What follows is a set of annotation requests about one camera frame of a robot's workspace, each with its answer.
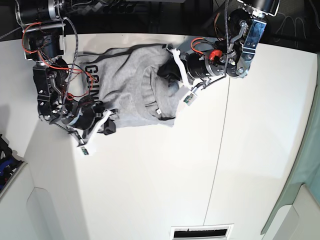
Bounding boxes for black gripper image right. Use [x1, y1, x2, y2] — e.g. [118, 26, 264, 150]
[157, 51, 225, 81]

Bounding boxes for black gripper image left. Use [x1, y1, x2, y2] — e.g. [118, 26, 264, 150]
[62, 96, 107, 136]

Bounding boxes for grey t-shirt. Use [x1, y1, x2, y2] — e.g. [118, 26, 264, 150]
[77, 43, 180, 128]

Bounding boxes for rack of blue clamps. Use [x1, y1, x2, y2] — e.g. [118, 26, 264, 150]
[0, 134, 23, 191]

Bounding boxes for white cable on floor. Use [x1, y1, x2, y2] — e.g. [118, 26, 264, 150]
[274, 12, 308, 35]

